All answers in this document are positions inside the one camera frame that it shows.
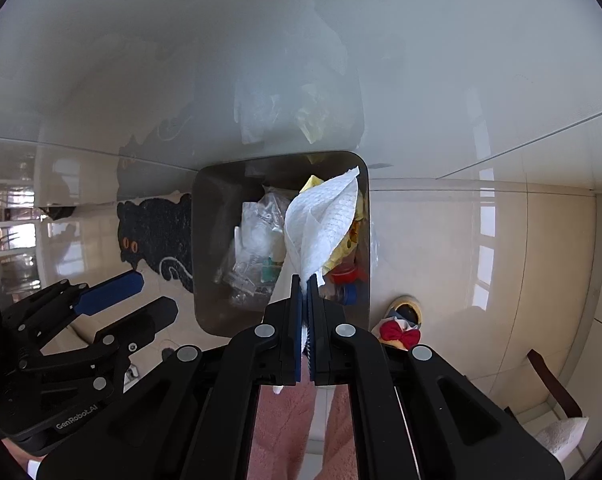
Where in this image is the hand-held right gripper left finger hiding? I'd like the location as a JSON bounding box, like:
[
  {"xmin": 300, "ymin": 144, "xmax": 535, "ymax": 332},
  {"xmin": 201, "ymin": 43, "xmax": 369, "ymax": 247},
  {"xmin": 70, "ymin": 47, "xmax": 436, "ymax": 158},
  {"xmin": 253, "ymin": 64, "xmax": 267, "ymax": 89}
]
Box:
[{"xmin": 37, "ymin": 274, "xmax": 305, "ymax": 480}]

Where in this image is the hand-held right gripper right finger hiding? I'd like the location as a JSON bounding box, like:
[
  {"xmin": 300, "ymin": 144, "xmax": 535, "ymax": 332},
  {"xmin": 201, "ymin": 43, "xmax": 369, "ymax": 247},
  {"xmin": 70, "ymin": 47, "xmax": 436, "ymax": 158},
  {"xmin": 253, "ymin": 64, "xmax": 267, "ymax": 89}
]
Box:
[{"xmin": 306, "ymin": 275, "xmax": 565, "ymax": 480}]

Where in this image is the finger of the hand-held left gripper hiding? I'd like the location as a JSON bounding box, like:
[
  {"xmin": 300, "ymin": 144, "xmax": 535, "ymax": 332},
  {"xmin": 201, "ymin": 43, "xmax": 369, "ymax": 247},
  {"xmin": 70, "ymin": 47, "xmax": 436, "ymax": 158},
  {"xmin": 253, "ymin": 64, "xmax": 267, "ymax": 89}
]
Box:
[
  {"xmin": 17, "ymin": 296, "xmax": 179, "ymax": 394},
  {"xmin": 1, "ymin": 268, "xmax": 146, "ymax": 347}
]

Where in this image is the clear bottle with blue cap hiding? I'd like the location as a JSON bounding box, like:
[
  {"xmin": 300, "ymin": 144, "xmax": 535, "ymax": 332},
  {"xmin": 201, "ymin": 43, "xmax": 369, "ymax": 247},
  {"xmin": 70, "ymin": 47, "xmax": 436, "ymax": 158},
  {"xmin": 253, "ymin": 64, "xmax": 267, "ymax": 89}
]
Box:
[{"xmin": 326, "ymin": 284, "xmax": 367, "ymax": 307}]

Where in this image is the clear bottle with red cap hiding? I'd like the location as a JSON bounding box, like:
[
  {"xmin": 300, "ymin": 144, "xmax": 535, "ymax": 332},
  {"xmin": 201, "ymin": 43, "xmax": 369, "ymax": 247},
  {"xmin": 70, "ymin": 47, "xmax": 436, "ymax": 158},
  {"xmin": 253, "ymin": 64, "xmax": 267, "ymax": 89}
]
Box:
[{"xmin": 325, "ymin": 262, "xmax": 366, "ymax": 287}]

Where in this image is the grey trash bin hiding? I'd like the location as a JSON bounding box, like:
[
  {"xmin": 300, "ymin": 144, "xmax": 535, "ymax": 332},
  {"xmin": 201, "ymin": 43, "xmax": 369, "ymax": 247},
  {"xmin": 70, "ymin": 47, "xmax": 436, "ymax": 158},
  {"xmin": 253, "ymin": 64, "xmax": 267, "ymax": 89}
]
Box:
[{"xmin": 190, "ymin": 150, "xmax": 372, "ymax": 339}]

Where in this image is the clear plastic bag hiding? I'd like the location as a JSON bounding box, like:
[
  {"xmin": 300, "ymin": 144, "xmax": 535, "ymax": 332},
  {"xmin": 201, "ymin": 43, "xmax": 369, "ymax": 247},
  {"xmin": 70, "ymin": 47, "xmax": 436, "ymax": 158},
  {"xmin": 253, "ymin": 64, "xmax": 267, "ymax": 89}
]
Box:
[{"xmin": 214, "ymin": 186, "xmax": 295, "ymax": 309}]

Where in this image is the white paper towel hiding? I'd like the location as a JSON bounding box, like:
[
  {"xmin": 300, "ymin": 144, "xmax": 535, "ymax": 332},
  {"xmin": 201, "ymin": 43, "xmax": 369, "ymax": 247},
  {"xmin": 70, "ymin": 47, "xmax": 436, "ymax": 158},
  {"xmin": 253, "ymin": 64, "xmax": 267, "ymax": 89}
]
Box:
[{"xmin": 267, "ymin": 165, "xmax": 361, "ymax": 396}]

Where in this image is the yellow paper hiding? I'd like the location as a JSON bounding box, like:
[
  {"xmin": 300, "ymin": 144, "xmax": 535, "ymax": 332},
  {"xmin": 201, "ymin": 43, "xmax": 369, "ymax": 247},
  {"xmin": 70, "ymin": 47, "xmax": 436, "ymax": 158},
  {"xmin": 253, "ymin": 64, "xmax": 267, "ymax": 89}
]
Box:
[{"xmin": 299, "ymin": 175, "xmax": 370, "ymax": 269}]

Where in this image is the black cat floor mat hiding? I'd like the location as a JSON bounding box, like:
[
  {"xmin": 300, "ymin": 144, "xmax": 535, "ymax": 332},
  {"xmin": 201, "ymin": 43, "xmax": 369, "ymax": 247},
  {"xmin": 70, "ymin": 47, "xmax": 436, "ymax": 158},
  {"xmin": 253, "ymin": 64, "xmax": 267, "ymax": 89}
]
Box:
[{"xmin": 116, "ymin": 190, "xmax": 195, "ymax": 295}]

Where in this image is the slipper with red bow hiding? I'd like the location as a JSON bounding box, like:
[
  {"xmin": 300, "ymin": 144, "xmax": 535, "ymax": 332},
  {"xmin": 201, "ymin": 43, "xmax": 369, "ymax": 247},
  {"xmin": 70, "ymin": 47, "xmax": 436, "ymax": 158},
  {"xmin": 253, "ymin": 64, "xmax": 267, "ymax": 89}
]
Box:
[{"xmin": 370, "ymin": 295, "xmax": 425, "ymax": 351}]

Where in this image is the dark wooden chair leg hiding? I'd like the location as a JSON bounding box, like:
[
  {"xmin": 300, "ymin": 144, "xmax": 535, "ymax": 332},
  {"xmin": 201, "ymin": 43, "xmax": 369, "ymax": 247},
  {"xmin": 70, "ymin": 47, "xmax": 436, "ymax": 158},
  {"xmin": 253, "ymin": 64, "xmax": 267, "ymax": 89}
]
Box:
[{"xmin": 526, "ymin": 348, "xmax": 583, "ymax": 419}]

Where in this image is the white cloth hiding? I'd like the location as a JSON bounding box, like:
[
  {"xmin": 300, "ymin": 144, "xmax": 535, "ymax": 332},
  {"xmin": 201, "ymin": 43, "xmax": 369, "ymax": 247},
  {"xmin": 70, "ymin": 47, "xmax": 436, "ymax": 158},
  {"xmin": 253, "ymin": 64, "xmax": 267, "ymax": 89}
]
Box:
[{"xmin": 535, "ymin": 415, "xmax": 590, "ymax": 462}]

